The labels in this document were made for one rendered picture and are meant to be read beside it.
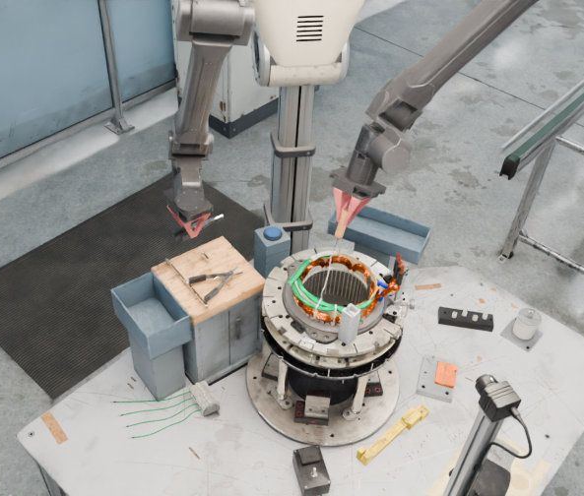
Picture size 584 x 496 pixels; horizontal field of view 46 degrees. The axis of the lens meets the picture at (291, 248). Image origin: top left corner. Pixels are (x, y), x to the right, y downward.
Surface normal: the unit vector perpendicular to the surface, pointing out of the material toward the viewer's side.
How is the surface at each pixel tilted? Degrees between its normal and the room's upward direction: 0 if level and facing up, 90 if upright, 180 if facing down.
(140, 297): 90
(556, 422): 0
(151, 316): 0
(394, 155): 78
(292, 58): 90
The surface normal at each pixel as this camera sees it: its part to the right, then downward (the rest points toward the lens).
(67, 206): 0.05, -0.73
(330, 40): 0.19, 0.69
